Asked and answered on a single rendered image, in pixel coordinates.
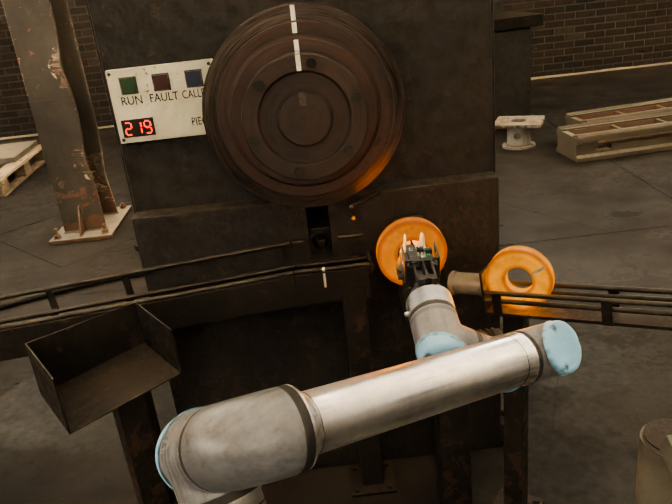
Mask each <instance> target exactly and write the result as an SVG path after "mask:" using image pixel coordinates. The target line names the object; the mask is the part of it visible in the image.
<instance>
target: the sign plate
mask: <svg viewBox="0 0 672 504"><path fill-rule="evenodd" d="M212 60H213V59H212V58H211V59H202V60H193V61H184V62H175V63H166V64H157V65H148V66H139V67H131V68H122V69H113V70H106V71H105V75H106V79H107V83H108V88H109V92H110V97H111V101H112V105H113V110H114V114H115V118H116V123H117V127H118V131H119V136H120V140H121V144H125V143H133V142H142V141H151V140H160V139H169V138H177V137H186V136H195V135H204V134H206V131H205V127H204V122H203V115H202V95H203V88H204V82H205V78H206V75H207V72H208V69H209V67H210V64H211V62H212ZM196 70H200V74H201V79H202V85H200V86H191V87H188V85H187V80H186V74H185V72H187V71H196ZM161 74H167V76H168V81H169V86H170V89H164V90H155V87H154V82H153V77H152V76H153V75H161ZM125 78H134V79H135V83H136V88H137V93H129V94H122V89H121V85H120V80H119V79H125ZM144 120H149V121H151V126H150V123H149V121H148V122H145V127H144V124H143V122H144ZM126 122H130V123H131V124H132V128H131V127H130V124H125V123H126ZM140 122H141V125H142V127H140ZM146 126H150V127H152V131H153V132H151V128H150V127H149V128H146ZM127 128H131V130H127V134H132V136H128V135H126V132H125V130H126V129H127ZM141 128H142V130H143V133H142V132H141ZM147 132H151V133H149V134H147Z"/></svg>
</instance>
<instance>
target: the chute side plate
mask: <svg viewBox="0 0 672 504"><path fill-rule="evenodd" d="M323 273H325V276H326V284H327V287H324V279H323ZM295 282H296V285H295ZM359 287H365V296H366V298H367V297H371V286H370V275H369V267H361V268H352V269H344V270H335V271H326V272H318V273H309V274H300V275H295V281H294V277H293V276H287V277H282V278H277V279H271V280H266V281H261V282H256V283H250V284H245V285H240V286H235V287H229V288H224V289H219V290H213V291H208V292H203V293H198V294H192V295H187V296H182V297H176V298H171V299H166V300H161V301H155V302H150V303H145V304H139V305H141V306H142V307H143V308H145V309H146V310H147V311H148V312H150V313H151V314H152V315H154V316H155V317H156V318H157V319H159V320H160V321H161V322H163V323H164V324H165V325H167V326H168V327H169V328H170V329H176V328H182V327H187V326H192V325H198V324H203V323H208V322H213V321H219V320H224V319H229V318H235V317H240V316H245V315H251V314H256V313H261V312H267V311H272V310H277V309H282V308H288V307H293V306H298V305H306V304H315V303H324V302H332V301H341V300H343V296H342V290H343V289H351V288H359ZM110 311H112V310H108V311H102V312H97V313H92V314H87V315H81V316H76V317H71V318H65V319H60V320H55V321H50V322H44V323H39V324H34V325H28V326H23V327H18V328H13V329H7V330H2V331H0V362H1V361H6V360H12V359H17V358H22V357H28V353H27V350H26V347H25V343H27V342H30V341H33V340H35V339H38V338H41V337H43V336H46V335H49V334H51V333H54V332H56V331H59V330H62V329H64V328H67V327H70V326H72V325H75V324H78V323H80V322H83V321H86V320H88V319H91V318H94V317H96V316H99V315H102V314H104V313H107V312H110Z"/></svg>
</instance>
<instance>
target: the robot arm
mask: <svg viewBox="0 0 672 504"><path fill-rule="evenodd" d="M436 252H437V254H436ZM434 253H435V257H433V255H432V247H427V248H426V247H425V240H424V234H423V233H422V232H421V233H420V238H419V241H415V240H411V241H407V242H406V235H405V234H404V241H403V244H402V245H401V250H400V253H399V259H398V260H397V262H396V274H397V276H398V280H402V284H403V287H406V288H407V290H411V291H410V293H409V296H408V298H407V300H406V309H407V312H405V313H404V315H405V317H409V322H410V327H411V331H412V335H413V340H414V344H415V353H416V357H417V360H414V361H410V362H407V363H403V364H399V365H396V366H392V367H388V368H385V369H381V370H378V371H374V372H370V373H367V374H363V375H359V376H356V377H352V378H348V379H345V380H341V381H338V382H334V383H330V384H327V385H323V386H319V387H316V388H312V389H308V390H305V391H301V392H300V391H299V390H298V389H296V388H295V387H294V386H292V385H289V384H284V385H280V386H276V387H273V388H269V389H265V390H261V391H257V392H253V393H250V394H246V395H242V396H239V397H235V398H231V399H228V400H224V401H221V402H217V403H213V404H211V405H208V406H204V407H196V408H192V409H189V410H186V411H184V412H183V413H181V414H179V415H178V416H177V417H175V418H174V419H173V420H172V421H170V422H169V423H168V424H167V426H166V427H165V428H164V429H163V431H162V433H161V434H160V436H159V439H158V441H157V445H156V451H155V461H156V466H157V469H158V472H159V474H160V476H161V477H162V479H163V480H164V482H165V483H166V484H167V485H168V486H169V487H170V488H172V489H173V490H174V493H175V495H176V498H177V501H178V504H267V503H266V500H265V498H264V495H263V492H262V489H261V486H262V485H264V484H269V483H272V482H276V481H279V480H283V479H286V478H289V477H293V476H296V475H298V474H301V473H304V472H306V471H309V470H310V469H312V468H313V466H314V465H315V462H316V460H317V457H318V455H319V454H322V453H325V452H328V451H331V450H334V449H336V448H339V447H342V446H345V445H348V444H351V443H354V442H357V441H360V440H363V439H366V438H369V437H372V436H375V435H378V434H381V433H384V432H387V431H389V430H392V429H395V428H398V427H401V426H404V425H407V424H410V423H413V422H416V421H419V420H422V419H425V418H428V417H431V416H434V415H437V414H440V413H443V412H445V411H448V410H451V409H454V408H457V407H460V406H463V405H466V404H469V403H472V402H475V401H478V400H481V399H484V398H487V397H490V396H493V395H496V394H499V393H501V392H505V393H506V392H512V391H514V390H516V389H518V388H519V387H520V386H526V385H529V384H532V383H535V382H538V381H541V380H544V379H547V378H550V377H554V376H559V375H561V376H566V375H567V374H569V373H572V372H574V371H575V370H576V369H577V368H578V367H579V365H580V362H581V346H580V341H579V340H578V337H577V335H576V333H575V331H574V330H573V329H572V328H571V327H570V326H569V325H568V324H567V323H565V322H563V321H560V320H555V321H546V322H545V323H542V324H539V325H535V326H531V327H527V328H524V329H520V330H516V331H512V332H509V333H505V334H501V335H498V336H494V337H491V336H488V335H485V334H483V333H480V332H478V331H475V330H473V329H471V328H468V327H466V326H463V325H461V324H460V321H459V318H458V315H457V312H456V308H455V305H454V302H453V299H452V296H451V293H450V292H449V290H448V289H446V288H445V287H443V286H441V285H440V284H438V283H439V282H440V276H441V271H440V255H439V252H438V249H437V245H436V242H435V241H434Z"/></svg>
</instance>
